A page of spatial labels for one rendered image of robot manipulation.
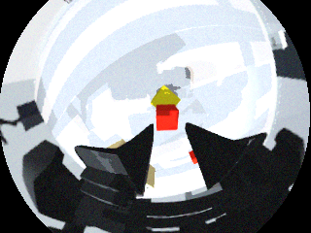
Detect red cube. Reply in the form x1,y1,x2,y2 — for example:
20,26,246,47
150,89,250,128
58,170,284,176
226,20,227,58
190,150,197,164
155,105,179,131

